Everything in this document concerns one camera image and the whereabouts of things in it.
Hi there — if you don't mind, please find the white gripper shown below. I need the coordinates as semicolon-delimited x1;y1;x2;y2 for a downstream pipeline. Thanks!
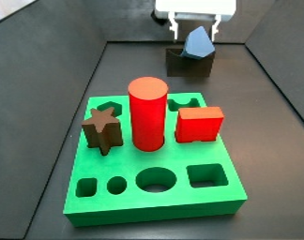
152;0;236;42

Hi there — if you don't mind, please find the blue three prong object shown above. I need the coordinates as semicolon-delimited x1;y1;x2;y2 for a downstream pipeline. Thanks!
179;26;213;60

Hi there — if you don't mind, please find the black curved fixture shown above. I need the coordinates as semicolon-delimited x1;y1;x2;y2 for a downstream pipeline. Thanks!
165;49;213;77

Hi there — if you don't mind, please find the red cylinder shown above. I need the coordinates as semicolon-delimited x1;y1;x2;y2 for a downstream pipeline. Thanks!
128;77;168;152

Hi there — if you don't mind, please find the red square block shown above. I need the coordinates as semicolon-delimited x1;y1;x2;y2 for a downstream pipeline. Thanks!
173;107;224;143

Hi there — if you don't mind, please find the brown star block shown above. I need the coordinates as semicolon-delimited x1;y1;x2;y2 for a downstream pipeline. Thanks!
81;107;123;156

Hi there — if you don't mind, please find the green shape sorter block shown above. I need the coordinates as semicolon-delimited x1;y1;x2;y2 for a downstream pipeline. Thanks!
62;93;247;227

